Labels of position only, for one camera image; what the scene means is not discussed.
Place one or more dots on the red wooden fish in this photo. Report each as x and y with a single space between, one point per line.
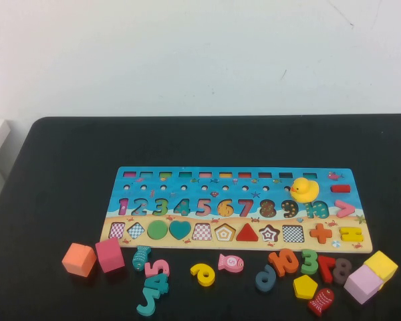
321 302

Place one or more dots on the red triangle piece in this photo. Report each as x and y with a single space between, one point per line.
247 234

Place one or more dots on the orange number ten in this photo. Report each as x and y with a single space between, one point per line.
283 262

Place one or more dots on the pink number five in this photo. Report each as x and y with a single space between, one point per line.
156 268

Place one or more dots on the yellow rubber duck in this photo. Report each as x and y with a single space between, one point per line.
304 190

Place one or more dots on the orange plus sign piece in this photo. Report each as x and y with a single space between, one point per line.
320 233

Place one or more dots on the light pink wooden cube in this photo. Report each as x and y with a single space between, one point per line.
362 284

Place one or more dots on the colourful wooden puzzle board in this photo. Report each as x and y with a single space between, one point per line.
240 197

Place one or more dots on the green number three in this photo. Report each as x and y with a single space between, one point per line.
309 262

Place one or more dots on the teal heart piece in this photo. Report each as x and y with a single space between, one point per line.
179 229

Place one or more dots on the pink greater-than sign piece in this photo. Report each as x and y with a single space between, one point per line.
342 209

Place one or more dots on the yellow equals sign piece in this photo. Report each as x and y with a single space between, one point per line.
351 234

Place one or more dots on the yellow number six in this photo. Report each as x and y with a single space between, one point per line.
204 275

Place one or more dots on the pink wooden fish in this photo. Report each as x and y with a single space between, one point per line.
230 262

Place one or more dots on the yellow pentagon piece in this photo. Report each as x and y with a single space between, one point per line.
305 287

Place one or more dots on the orange wooden cube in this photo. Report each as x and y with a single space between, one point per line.
78 260

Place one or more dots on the red minus sign piece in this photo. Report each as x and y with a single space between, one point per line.
340 189

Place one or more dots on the yellow wooden cube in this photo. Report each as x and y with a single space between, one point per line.
382 264

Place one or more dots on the magenta wooden cube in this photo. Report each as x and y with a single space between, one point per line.
109 255

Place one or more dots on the red number seven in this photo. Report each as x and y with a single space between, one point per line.
327 269

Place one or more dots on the teal wooden fish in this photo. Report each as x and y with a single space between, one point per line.
140 257

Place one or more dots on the blue-grey number nine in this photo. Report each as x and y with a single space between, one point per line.
265 279

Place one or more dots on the brown number eight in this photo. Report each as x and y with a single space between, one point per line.
341 271

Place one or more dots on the green circle piece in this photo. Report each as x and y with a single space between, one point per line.
157 230

